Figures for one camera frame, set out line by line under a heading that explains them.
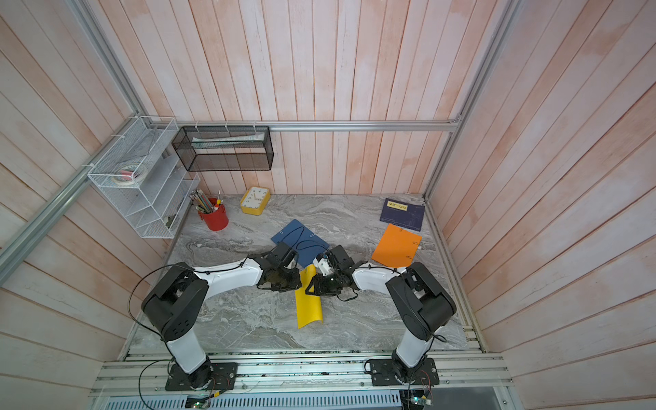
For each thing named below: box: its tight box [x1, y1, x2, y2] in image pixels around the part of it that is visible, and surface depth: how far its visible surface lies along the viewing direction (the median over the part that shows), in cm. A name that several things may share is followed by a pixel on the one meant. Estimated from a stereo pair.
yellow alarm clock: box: [240, 187, 271, 217], surface depth 120 cm
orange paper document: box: [370, 223, 423, 268], surface depth 106 cm
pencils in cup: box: [188, 188, 224, 214], surface depth 102 cm
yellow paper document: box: [295, 263, 323, 329], surface depth 86 cm
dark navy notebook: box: [379, 198, 426, 232], surface depth 114 cm
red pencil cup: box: [198, 197, 229, 232], surface depth 109 cm
